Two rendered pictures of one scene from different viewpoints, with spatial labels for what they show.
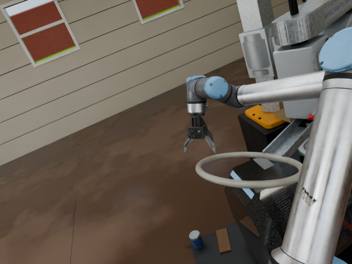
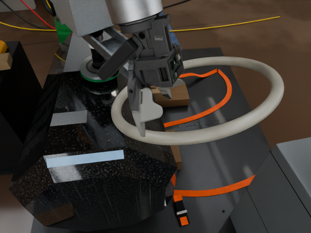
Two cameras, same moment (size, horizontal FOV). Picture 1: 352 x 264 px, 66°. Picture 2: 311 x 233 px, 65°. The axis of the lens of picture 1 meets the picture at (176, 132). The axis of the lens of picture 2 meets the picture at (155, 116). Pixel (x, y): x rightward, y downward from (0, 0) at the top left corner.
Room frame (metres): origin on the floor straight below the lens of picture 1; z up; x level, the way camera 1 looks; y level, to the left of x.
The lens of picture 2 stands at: (1.18, 0.28, 1.68)
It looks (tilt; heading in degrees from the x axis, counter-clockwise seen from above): 49 degrees down; 267
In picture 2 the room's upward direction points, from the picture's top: straight up
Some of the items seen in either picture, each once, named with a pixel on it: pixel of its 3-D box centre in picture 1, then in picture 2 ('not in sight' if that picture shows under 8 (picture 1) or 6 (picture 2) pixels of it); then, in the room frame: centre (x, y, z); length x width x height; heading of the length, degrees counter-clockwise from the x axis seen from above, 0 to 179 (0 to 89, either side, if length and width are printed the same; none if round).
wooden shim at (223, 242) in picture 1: (223, 240); not in sight; (1.80, -0.03, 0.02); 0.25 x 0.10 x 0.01; 171
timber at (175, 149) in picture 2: not in sight; (169, 150); (1.01, -0.77, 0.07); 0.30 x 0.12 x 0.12; 95
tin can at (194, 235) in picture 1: (196, 239); not in sight; (1.86, 0.19, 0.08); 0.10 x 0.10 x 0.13
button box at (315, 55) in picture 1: (320, 76); not in sight; (1.28, -0.80, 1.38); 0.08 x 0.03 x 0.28; 124
